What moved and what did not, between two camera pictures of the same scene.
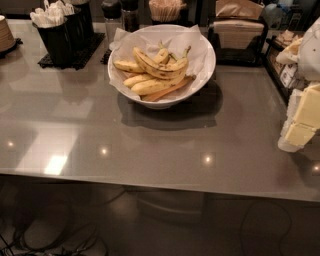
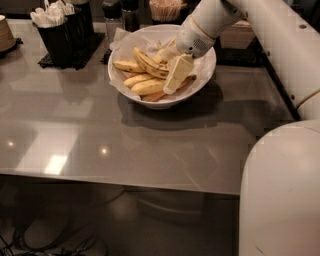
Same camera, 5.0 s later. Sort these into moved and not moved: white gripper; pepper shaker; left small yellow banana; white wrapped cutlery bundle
Moved: white gripper
Not moved: pepper shaker; white wrapped cutlery bundle; left small yellow banana
